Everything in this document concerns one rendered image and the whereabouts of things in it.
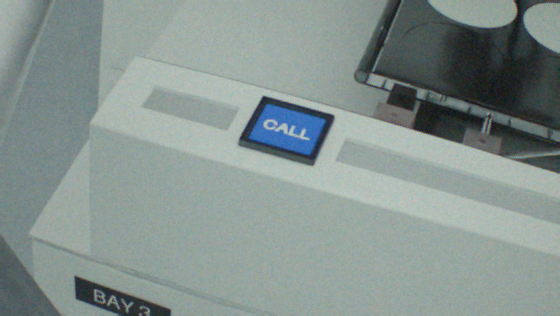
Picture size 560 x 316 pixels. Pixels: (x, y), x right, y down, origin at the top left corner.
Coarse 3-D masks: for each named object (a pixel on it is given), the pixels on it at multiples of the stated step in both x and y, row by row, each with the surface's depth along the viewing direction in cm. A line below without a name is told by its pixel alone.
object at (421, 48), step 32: (416, 0) 123; (544, 0) 127; (416, 32) 119; (448, 32) 120; (480, 32) 120; (512, 32) 121; (384, 64) 114; (416, 64) 115; (448, 64) 115; (480, 64) 116; (512, 64) 117; (544, 64) 118; (480, 96) 112; (512, 96) 113; (544, 96) 114
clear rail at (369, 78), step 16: (368, 80) 112; (384, 80) 112; (400, 80) 112; (416, 96) 111; (432, 96) 111; (448, 96) 111; (464, 112) 111; (480, 112) 110; (496, 112) 110; (512, 128) 110; (528, 128) 110; (544, 128) 109
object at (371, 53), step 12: (396, 0) 122; (384, 12) 120; (396, 12) 121; (384, 24) 118; (372, 36) 117; (384, 36) 117; (372, 48) 115; (360, 60) 114; (372, 60) 114; (360, 72) 112
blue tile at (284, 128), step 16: (272, 112) 96; (288, 112) 97; (256, 128) 95; (272, 128) 95; (288, 128) 95; (304, 128) 95; (320, 128) 96; (272, 144) 94; (288, 144) 94; (304, 144) 94
